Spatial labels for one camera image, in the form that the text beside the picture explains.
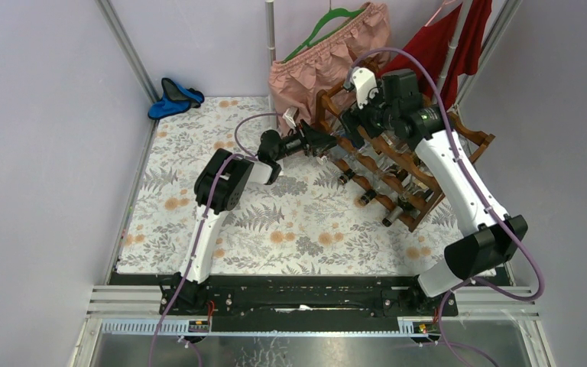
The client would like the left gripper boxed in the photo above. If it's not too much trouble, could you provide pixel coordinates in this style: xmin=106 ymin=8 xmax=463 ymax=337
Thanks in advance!
xmin=270 ymin=115 xmax=331 ymax=161

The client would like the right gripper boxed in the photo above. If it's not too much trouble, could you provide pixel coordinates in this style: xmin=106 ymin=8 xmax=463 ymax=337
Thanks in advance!
xmin=337 ymin=80 xmax=397 ymax=149

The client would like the clear liquor bottle gold label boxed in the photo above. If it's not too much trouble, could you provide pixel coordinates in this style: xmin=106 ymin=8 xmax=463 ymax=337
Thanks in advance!
xmin=334 ymin=154 xmax=374 ymax=188

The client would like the clear square liquor bottle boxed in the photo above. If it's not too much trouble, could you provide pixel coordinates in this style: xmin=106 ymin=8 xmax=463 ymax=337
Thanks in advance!
xmin=359 ymin=171 xmax=407 ymax=205

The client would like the dark green wine bottle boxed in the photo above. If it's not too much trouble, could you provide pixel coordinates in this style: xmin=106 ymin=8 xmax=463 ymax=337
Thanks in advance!
xmin=381 ymin=200 xmax=409 ymax=227

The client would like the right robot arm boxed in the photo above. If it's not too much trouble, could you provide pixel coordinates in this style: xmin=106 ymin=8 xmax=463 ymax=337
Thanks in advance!
xmin=340 ymin=67 xmax=527 ymax=315

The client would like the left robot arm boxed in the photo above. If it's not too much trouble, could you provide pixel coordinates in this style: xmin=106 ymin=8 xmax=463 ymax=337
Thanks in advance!
xmin=159 ymin=121 xmax=337 ymax=316

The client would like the wooden wine rack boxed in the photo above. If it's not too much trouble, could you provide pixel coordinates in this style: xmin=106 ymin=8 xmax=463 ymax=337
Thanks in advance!
xmin=315 ymin=55 xmax=496 ymax=233

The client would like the pink skirt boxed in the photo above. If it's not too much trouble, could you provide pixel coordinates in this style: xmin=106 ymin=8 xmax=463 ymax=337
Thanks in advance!
xmin=268 ymin=2 xmax=391 ymax=121

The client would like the floral tablecloth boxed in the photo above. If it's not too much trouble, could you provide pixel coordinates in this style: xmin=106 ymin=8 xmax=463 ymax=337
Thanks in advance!
xmin=115 ymin=97 xmax=461 ymax=275

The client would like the green clothes hanger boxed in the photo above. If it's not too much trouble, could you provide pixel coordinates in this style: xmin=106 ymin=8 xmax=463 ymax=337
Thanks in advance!
xmin=283 ymin=0 xmax=368 ymax=64

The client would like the red garment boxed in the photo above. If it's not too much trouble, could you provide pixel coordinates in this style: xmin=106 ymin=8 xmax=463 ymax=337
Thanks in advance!
xmin=377 ymin=0 xmax=492 ymax=109

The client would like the blue cloth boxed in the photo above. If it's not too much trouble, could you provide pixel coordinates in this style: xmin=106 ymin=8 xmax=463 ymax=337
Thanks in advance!
xmin=148 ymin=77 xmax=205 ymax=120

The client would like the pink clothes hanger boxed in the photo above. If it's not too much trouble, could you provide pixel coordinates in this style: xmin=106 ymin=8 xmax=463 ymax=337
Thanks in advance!
xmin=423 ymin=0 xmax=462 ymax=27

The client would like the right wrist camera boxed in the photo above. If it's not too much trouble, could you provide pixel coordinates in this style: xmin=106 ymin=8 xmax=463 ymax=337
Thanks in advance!
xmin=343 ymin=67 xmax=378 ymax=109

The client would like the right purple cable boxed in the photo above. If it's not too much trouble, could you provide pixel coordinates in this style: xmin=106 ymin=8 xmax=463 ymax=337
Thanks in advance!
xmin=345 ymin=47 xmax=546 ymax=367

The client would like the purple cable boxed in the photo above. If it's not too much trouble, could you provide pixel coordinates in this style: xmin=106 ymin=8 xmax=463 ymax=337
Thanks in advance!
xmin=345 ymin=47 xmax=546 ymax=367
xmin=148 ymin=112 xmax=287 ymax=367

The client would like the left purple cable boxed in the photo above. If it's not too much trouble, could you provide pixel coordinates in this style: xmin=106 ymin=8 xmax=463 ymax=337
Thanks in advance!
xmin=148 ymin=112 xmax=287 ymax=367

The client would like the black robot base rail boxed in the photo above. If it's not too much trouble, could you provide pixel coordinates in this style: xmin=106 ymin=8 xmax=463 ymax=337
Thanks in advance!
xmin=158 ymin=274 xmax=459 ymax=333

